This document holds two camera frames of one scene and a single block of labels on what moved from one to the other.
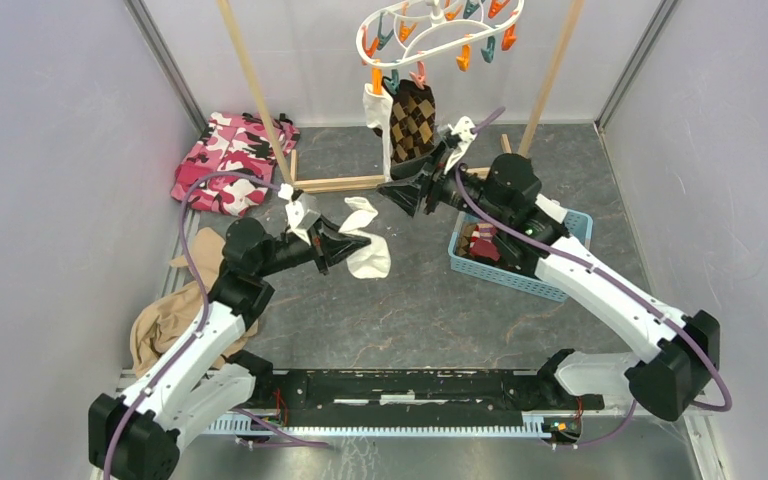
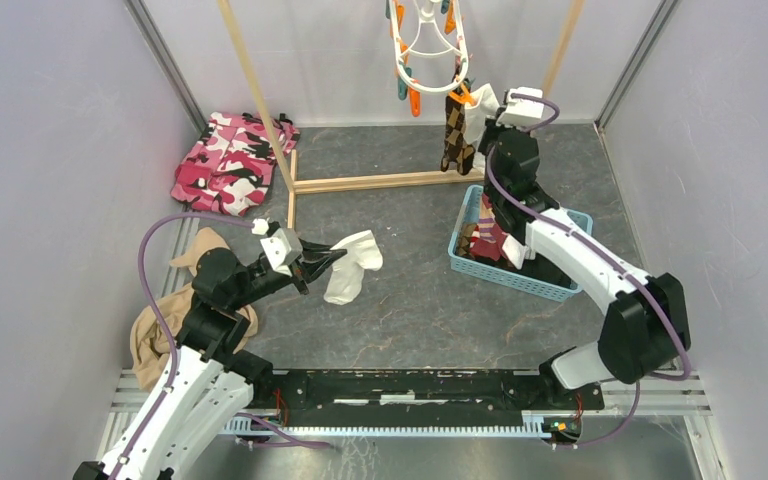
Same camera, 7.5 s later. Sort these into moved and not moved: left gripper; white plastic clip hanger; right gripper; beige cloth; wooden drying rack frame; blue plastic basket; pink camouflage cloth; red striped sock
Moved: left gripper; white plastic clip hanger; right gripper
Not moved: pink camouflage cloth; blue plastic basket; beige cloth; wooden drying rack frame; red striped sock
